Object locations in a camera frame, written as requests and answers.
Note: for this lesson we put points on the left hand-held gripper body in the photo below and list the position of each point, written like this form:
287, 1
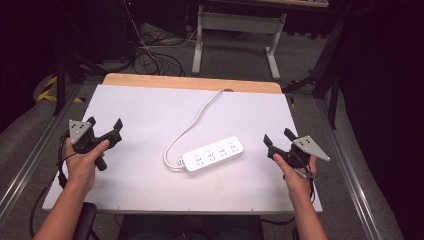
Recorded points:
79, 129

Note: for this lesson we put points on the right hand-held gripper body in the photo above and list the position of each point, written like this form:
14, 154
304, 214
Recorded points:
308, 148

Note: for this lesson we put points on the white power strip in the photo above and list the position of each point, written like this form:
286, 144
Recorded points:
213, 154

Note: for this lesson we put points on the person's right hand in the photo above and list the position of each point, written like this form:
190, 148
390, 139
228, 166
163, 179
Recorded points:
296, 181

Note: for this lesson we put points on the person's left hand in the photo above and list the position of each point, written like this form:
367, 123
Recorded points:
81, 166

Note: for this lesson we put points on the yellow black floor tape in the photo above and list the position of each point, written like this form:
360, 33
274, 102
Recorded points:
49, 96

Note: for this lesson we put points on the black metal stand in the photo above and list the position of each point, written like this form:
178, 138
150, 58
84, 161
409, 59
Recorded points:
328, 76
60, 86

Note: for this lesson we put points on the black chair armrest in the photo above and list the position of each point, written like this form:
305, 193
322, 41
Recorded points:
85, 221

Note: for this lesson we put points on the white metal stand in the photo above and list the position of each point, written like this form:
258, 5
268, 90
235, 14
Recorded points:
237, 20

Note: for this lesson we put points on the aluminium floor rail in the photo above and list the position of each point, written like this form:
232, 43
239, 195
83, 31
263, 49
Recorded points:
350, 180
30, 156

